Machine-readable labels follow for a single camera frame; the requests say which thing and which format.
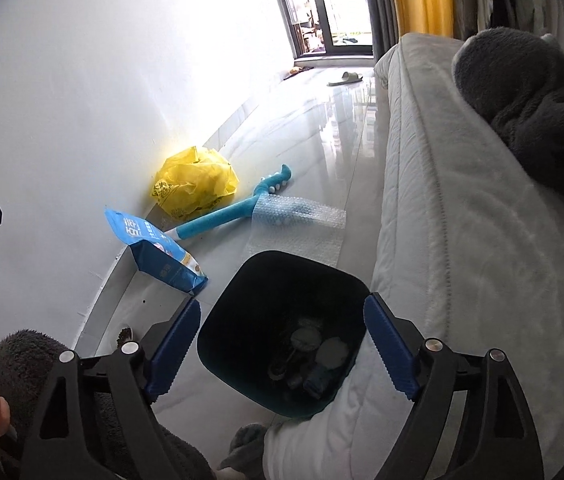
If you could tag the yellow plastic bag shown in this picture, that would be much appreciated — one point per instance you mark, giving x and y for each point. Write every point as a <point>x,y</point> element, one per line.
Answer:
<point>192,180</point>

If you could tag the grey slipper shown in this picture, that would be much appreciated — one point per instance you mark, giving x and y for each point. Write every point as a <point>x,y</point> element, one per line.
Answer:
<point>347,78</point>

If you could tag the dark trash bin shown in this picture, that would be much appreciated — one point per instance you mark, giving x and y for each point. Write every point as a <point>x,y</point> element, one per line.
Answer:
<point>262,285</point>

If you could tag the person's left forearm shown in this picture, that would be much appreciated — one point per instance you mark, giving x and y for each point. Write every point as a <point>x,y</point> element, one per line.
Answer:
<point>17,355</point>

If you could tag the small brown object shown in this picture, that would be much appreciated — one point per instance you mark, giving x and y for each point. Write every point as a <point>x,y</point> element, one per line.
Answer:
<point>294,72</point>

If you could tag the grey curtain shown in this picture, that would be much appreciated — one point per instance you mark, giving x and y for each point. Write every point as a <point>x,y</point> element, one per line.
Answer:
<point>382,0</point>

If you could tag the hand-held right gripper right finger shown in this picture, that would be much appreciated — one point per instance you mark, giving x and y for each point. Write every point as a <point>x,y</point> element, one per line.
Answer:
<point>392,350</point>

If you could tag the bubble wrap sheet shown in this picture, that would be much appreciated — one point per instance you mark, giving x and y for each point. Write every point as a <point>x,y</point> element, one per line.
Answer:
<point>307,230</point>

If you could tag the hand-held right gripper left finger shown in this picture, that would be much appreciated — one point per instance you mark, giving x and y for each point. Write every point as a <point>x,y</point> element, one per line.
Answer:
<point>174,350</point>

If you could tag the dark grey fleece blanket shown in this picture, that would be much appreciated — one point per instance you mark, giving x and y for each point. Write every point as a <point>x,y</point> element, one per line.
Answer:
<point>522,90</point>

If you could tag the small dark object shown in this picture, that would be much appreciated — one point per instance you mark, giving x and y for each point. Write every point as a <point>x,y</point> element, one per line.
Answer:
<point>126,337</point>

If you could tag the grey fleece garment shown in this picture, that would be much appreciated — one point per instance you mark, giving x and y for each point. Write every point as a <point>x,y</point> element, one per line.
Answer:
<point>247,442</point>

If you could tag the blue food bag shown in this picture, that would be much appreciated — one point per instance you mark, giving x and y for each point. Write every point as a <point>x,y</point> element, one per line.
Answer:
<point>162,260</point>

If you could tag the sliding glass door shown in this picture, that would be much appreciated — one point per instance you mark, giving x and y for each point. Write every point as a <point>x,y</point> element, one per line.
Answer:
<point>342,50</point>

